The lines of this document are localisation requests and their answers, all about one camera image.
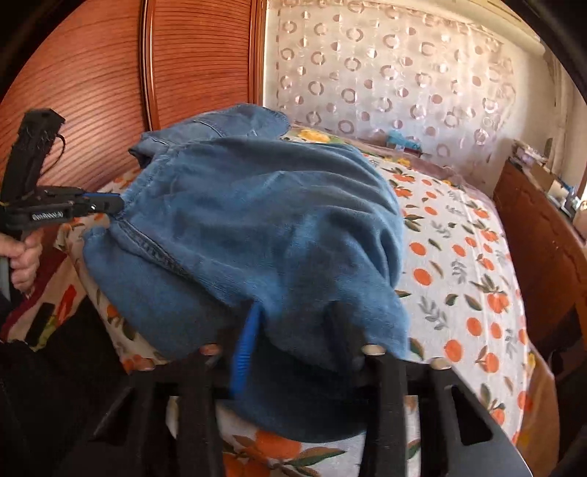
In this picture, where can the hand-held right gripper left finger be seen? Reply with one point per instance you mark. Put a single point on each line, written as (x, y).
(245, 353)

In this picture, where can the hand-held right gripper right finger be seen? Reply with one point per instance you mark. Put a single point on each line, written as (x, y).
(385, 394)

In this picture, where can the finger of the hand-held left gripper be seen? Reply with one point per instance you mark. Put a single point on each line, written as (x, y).
(103, 204)

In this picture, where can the blue jeans with white patch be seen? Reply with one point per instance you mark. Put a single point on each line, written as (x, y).
(257, 229)

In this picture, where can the person's left hand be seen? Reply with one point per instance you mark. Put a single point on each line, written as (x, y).
(27, 261)

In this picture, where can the orange print bedsheet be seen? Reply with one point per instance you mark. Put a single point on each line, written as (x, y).
(458, 275)

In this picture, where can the folded dark blue jeans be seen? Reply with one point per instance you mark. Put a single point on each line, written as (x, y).
(238, 120)

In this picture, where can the person's dark clothing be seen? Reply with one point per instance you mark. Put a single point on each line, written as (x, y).
(55, 390)

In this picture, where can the wooden cabinet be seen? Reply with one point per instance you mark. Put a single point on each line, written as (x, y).
(541, 238)

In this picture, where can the cardboard box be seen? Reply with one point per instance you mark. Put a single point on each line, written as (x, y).
(545, 179)

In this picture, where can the stack of papers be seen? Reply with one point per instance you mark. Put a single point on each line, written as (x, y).
(527, 151)

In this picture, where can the sheer circle-patterned curtain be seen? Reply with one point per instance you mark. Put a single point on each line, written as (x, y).
(390, 69)

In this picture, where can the beige patterned window curtain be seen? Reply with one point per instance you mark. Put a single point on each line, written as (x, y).
(562, 114)

